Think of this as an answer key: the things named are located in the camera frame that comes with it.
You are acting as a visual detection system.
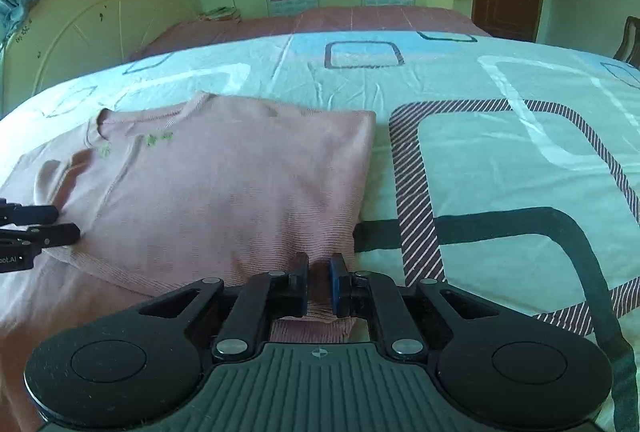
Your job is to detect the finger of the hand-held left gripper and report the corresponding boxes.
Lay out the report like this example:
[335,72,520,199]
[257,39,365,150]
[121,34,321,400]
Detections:
[0,223,82,250]
[0,200,60,227]

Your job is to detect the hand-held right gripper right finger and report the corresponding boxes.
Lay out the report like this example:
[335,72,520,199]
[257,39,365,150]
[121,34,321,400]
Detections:
[328,253,501,360]

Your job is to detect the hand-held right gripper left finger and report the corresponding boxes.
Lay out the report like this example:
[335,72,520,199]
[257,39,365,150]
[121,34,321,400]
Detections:
[137,253,311,360]

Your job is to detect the pink knit sweater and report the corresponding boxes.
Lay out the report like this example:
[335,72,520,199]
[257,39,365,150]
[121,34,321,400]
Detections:
[0,91,377,432]

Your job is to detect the cream headboard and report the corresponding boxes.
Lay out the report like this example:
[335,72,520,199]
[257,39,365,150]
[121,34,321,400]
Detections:
[0,0,201,118]

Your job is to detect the printed bed sheet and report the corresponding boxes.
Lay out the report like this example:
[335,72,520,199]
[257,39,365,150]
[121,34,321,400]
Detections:
[0,31,640,432]

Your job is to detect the red striped mattress cover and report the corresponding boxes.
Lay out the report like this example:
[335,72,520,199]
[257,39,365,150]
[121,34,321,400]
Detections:
[129,6,493,62]

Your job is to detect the stack of books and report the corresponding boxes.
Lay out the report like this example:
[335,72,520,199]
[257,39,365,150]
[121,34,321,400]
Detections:
[197,6,242,23]

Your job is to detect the dark wooden chair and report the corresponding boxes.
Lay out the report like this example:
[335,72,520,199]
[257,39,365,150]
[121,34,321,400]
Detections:
[614,16,640,67]

